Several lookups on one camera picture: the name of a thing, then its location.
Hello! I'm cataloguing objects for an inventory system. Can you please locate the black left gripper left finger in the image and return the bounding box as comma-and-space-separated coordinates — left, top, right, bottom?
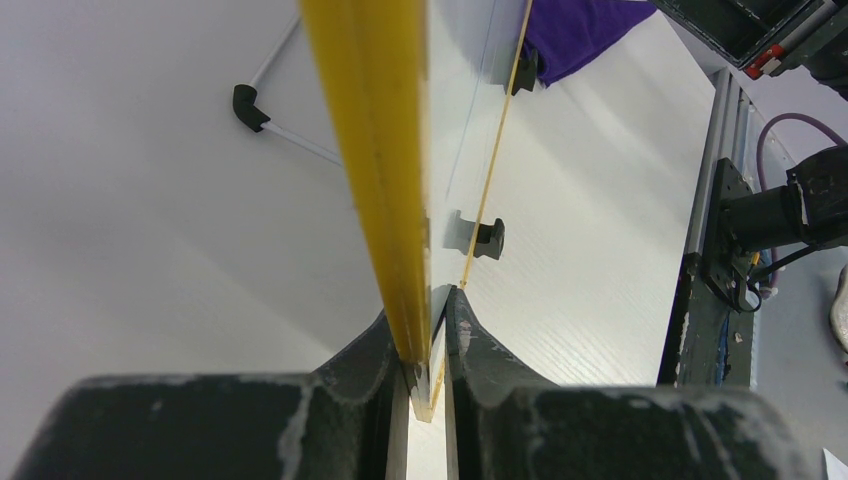
13, 316, 405, 479

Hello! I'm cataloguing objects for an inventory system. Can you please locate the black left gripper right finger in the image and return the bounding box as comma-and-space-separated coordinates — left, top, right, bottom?
443, 287, 811, 479

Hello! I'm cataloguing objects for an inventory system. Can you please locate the yellow framed whiteboard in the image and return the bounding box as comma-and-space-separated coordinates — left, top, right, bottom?
232, 1, 531, 422

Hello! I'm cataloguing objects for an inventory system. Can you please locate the glittery oval tray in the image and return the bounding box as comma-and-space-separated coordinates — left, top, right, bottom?
829, 265, 848, 352

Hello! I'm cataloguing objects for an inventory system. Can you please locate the purple cloth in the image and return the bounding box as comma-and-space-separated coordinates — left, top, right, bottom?
523, 0, 657, 86

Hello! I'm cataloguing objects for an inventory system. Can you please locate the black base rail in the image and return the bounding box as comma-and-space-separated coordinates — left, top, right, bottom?
656, 158, 756, 388

